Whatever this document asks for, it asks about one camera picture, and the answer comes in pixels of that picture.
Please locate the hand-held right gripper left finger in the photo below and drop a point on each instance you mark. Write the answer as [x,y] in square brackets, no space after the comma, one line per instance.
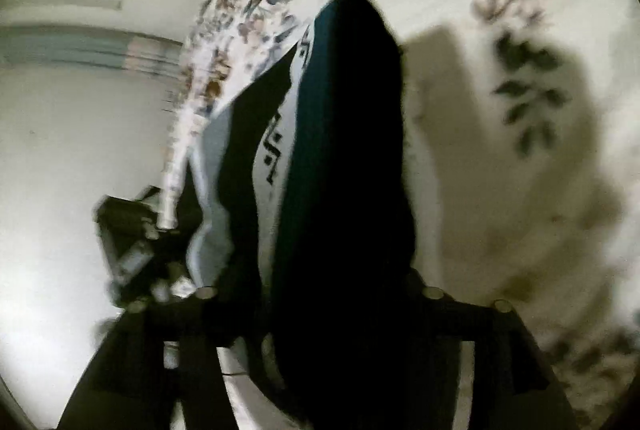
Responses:
[200,325]

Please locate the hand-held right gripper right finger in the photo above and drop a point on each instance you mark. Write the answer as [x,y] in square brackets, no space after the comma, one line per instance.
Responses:
[480,340]

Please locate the white floral printed blanket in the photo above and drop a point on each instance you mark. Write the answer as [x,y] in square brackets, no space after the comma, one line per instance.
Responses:
[500,169]

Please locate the dark garment with white band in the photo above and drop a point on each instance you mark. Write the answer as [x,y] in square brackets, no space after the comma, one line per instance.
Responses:
[350,159]

